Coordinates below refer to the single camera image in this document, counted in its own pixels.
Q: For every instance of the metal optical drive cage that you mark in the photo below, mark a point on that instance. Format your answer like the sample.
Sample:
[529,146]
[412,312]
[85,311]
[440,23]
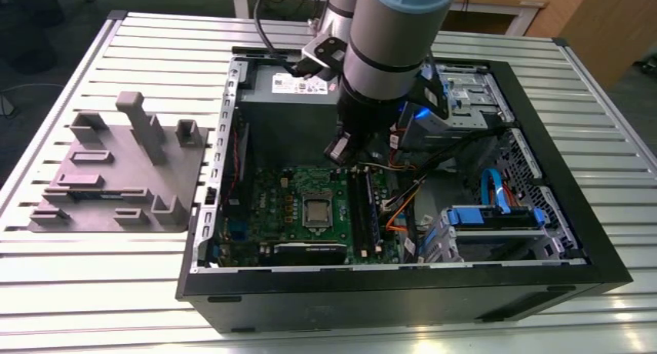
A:
[472,121]

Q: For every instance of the black graphics card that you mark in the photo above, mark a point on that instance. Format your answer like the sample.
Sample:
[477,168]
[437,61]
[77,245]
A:
[308,250]

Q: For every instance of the black RAM slot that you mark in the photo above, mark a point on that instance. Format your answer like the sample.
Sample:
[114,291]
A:
[370,208]
[353,208]

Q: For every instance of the wooden cabinet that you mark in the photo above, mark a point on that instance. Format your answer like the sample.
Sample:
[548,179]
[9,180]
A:
[605,31]

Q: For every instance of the green RAM stick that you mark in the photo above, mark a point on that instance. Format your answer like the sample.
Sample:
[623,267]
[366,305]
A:
[102,196]

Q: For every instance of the silver CPU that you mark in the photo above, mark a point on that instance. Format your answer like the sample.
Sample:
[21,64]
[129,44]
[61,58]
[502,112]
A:
[318,211]

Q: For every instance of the blue disk carrier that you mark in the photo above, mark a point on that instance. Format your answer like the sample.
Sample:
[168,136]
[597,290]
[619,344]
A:
[466,217]

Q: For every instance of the grey parts rack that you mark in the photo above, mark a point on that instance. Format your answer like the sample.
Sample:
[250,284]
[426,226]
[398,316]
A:
[128,169]

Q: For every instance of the grey power supply unit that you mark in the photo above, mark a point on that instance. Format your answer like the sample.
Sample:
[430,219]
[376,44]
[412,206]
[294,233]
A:
[282,127]

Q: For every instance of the blue plastic bracket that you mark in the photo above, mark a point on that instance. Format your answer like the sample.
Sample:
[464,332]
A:
[428,238]

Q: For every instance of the black office chair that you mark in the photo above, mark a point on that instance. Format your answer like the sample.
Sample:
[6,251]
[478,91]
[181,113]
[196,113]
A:
[30,50]

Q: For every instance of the black PC case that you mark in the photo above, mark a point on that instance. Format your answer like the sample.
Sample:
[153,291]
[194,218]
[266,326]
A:
[358,308]

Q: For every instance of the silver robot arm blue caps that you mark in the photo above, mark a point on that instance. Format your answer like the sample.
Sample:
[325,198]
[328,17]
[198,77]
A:
[385,42]

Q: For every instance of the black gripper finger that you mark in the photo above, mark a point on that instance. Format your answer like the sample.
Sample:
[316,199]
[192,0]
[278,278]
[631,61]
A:
[340,150]

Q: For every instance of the metal disk bay cage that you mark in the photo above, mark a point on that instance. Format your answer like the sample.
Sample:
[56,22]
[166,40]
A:
[500,234]

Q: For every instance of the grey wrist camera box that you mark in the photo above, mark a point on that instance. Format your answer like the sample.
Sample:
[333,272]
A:
[325,52]

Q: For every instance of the green motherboard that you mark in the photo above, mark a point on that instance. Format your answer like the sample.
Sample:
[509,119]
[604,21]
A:
[272,215]

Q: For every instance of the wooden desk white frame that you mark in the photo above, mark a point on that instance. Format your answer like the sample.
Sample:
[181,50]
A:
[513,0]

